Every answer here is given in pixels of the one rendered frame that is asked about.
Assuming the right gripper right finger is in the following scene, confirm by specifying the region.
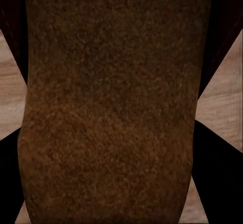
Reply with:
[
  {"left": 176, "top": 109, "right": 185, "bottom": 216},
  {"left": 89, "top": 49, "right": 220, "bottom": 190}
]
[{"left": 191, "top": 121, "right": 243, "bottom": 224}]

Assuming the sandal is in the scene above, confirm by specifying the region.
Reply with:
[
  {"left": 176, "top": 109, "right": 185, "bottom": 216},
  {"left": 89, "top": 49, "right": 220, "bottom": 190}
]
[{"left": 0, "top": 0, "right": 243, "bottom": 224}]

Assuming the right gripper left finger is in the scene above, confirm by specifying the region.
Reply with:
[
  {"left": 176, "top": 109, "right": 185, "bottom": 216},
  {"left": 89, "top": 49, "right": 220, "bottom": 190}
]
[{"left": 0, "top": 128, "right": 25, "bottom": 224}]

